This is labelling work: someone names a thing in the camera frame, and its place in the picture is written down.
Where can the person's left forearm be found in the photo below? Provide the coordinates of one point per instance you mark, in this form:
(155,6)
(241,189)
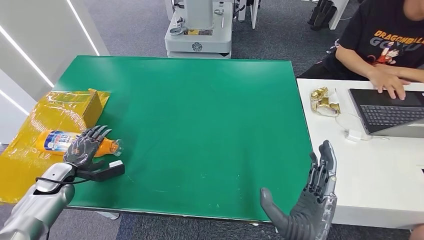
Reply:
(409,73)

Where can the white furniture legs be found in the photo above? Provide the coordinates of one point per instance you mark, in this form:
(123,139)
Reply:
(253,11)

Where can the orange plastic bottle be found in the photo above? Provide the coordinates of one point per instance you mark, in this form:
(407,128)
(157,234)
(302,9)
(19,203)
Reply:
(54,142)

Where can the person's right forearm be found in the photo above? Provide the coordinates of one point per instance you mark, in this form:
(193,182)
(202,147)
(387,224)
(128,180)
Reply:
(352,61)

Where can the person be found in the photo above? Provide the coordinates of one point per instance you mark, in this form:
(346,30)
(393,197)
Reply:
(381,33)

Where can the dark grey laptop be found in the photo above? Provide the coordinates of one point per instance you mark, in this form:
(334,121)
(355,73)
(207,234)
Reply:
(391,114)

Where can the grey mobile robot base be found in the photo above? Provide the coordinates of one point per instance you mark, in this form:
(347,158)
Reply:
(198,36)

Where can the white slanted furniture panel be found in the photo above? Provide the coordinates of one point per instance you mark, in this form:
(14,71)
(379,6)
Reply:
(338,11)

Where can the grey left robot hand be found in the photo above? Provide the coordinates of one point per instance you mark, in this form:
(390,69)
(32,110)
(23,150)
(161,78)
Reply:
(82,150)

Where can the crumpled gold foil wrapper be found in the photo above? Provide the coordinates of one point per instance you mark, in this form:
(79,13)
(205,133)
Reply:
(324,102)

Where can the white charger adapter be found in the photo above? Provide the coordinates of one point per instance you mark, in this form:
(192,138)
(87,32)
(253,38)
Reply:
(352,135)

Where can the person's right hand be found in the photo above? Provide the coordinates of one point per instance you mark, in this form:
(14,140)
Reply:
(389,81)

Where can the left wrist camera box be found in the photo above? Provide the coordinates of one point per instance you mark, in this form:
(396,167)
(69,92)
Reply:
(106,170)

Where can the yellow film wrapped cardboard box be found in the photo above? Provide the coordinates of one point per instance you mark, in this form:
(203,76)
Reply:
(20,165)

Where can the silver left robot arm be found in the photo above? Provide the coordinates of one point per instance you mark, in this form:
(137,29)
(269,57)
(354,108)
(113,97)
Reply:
(39,205)

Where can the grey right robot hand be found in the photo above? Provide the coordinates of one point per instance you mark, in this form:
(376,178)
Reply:
(308,218)

